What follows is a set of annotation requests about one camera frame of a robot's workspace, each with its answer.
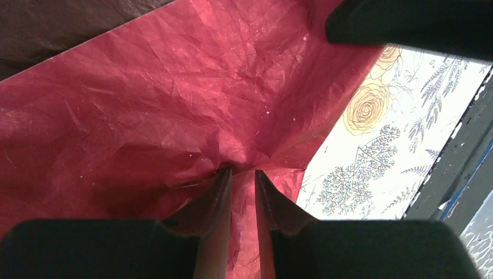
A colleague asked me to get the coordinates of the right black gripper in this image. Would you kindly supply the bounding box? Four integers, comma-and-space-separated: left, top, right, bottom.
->
325, 1, 492, 61

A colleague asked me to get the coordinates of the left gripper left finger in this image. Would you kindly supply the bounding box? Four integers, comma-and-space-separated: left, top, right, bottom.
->
1, 169, 232, 278

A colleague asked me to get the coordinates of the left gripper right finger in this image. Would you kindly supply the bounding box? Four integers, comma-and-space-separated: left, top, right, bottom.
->
255, 170, 480, 278

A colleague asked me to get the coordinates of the dark red wrapping paper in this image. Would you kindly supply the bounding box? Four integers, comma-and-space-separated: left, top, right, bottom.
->
1, 1, 381, 278

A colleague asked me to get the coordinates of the floral tablecloth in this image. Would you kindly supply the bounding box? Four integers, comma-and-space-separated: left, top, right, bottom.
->
296, 45, 492, 220

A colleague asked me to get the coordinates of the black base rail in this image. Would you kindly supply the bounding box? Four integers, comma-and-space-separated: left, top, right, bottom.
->
405, 73, 492, 234

